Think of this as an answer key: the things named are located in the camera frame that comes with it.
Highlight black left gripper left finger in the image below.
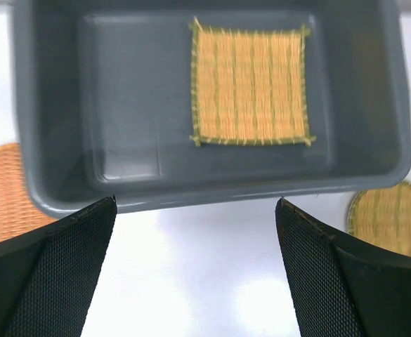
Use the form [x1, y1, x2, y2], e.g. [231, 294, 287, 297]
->
[0, 197, 117, 336]

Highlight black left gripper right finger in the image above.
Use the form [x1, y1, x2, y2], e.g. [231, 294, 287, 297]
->
[275, 198, 411, 336]

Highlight orange round woven tray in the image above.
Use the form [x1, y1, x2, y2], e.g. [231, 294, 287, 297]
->
[0, 143, 55, 242]

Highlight green-rimmed round bamboo tray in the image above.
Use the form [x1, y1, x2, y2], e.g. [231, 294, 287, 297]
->
[346, 180, 411, 256]

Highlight square bamboo mat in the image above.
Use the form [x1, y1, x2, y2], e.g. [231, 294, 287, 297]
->
[190, 20, 316, 146]

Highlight grey plastic bin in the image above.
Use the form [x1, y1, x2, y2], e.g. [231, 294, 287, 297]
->
[13, 1, 411, 217]

